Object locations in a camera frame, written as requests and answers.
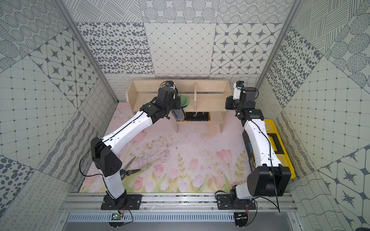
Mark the black yellow box under shelf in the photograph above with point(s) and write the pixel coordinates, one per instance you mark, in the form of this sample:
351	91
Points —
197	116

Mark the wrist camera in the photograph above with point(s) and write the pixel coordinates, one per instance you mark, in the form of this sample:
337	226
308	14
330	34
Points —
239	90
170	84

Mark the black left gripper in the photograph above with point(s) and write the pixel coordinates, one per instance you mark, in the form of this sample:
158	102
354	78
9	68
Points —
176	103

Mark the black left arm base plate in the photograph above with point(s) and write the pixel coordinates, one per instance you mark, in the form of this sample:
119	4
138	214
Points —
125	201

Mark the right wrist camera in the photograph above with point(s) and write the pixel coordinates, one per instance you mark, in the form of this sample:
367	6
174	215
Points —
239	90

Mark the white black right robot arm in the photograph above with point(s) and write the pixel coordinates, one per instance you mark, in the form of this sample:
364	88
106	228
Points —
268	176

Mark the yellow black toolbox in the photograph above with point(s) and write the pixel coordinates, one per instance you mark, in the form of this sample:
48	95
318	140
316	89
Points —
279	147

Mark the pink floral table mat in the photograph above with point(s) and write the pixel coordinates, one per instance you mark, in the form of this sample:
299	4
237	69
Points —
194	158

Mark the green grey cleaning cloth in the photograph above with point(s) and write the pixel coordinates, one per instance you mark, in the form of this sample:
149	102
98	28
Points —
179	114

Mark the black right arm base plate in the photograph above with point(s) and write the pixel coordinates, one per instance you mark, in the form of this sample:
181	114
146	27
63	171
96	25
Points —
227	202

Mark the aluminium mounting rail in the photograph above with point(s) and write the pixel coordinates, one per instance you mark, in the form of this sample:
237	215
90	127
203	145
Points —
172	202

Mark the light wooden bookshelf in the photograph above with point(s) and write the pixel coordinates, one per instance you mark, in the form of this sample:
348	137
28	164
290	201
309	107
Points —
203	95

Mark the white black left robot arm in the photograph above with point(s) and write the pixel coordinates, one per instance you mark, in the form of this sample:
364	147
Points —
104	150

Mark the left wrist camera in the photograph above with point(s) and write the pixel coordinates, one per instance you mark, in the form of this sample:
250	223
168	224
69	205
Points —
170	84

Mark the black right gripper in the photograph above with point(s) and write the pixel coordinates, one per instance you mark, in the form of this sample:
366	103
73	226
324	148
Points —
228	101

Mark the blue handled scissors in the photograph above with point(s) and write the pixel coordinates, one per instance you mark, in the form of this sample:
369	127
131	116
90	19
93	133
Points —
127	172

